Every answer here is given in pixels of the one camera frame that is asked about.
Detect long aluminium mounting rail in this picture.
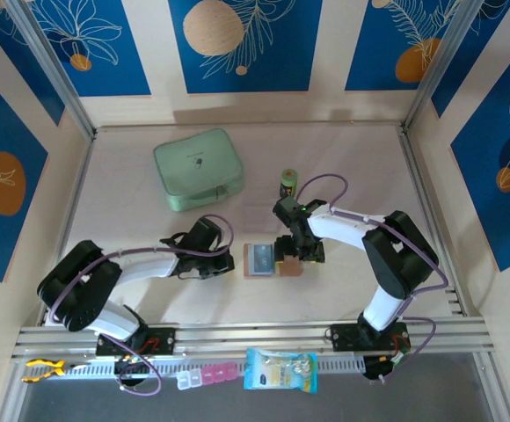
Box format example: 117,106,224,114
11,318,496,364

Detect aluminium frame post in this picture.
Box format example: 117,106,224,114
402,0,485,131
4,0,98,140

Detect yellow handled pliers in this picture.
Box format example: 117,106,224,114
21,358,91,383

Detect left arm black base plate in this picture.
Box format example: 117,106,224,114
95,327,176,357

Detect pink white pill organizer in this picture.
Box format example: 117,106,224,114
176,361,239,390

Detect aluminium table edge rail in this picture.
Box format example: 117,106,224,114
39,131,97,326
397,125,467,317

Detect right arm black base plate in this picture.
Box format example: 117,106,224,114
330,323,412,353

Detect tan leather card holder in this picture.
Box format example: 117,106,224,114
242,242,303,280

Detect grey slotted cable duct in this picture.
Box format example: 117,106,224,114
21,355,366,382

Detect blue snack packet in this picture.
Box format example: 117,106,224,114
242,347,318,392

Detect green can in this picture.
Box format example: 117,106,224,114
280,168,300,198

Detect green zip pouch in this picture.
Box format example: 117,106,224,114
152,127,245,213

